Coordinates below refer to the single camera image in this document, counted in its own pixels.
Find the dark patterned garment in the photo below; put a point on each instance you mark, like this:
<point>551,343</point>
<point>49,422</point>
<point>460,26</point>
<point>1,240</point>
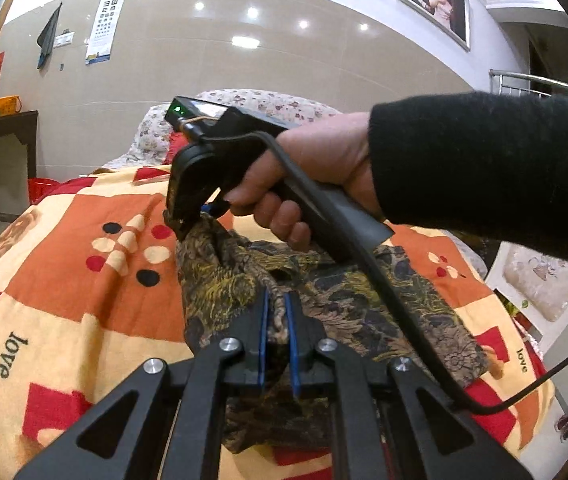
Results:
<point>353,300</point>

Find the white chair with floral cushion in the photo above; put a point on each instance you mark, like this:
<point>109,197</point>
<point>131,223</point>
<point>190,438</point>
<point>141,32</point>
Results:
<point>543,285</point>

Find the orange printed blanket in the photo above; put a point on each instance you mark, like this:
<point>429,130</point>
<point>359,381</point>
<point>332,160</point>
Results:
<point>64,270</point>

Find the floral grey pillow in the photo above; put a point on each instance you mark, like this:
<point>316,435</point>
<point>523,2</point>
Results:
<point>264,100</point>

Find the metal stair railing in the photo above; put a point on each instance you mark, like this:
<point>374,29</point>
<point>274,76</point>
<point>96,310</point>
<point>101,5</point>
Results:
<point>533,80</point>

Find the red quilt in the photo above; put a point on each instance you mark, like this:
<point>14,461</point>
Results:
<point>175,140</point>

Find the dark wooden side table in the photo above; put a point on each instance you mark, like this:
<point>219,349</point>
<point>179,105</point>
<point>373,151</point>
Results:
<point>9,160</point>

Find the dark hanging cloth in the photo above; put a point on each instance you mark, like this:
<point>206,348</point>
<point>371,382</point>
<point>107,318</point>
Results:
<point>48,35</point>

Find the person's right hand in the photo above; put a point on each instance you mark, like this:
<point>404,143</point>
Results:
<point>324,150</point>

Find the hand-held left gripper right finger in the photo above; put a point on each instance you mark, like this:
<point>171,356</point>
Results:
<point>294,345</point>

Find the red bucket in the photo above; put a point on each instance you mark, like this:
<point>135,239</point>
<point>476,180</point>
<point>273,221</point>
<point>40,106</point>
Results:
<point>41,190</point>

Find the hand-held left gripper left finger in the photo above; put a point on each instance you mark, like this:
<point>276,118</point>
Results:
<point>265,340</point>

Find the eye chart poster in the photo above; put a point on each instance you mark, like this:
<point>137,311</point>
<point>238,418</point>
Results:
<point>106,25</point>

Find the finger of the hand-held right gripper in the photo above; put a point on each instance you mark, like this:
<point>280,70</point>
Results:
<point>181,225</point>

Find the orange basket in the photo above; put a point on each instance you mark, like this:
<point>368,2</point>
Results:
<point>1,106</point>

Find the person's right forearm black sleeve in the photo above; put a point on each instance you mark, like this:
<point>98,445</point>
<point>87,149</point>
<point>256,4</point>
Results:
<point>488,170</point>

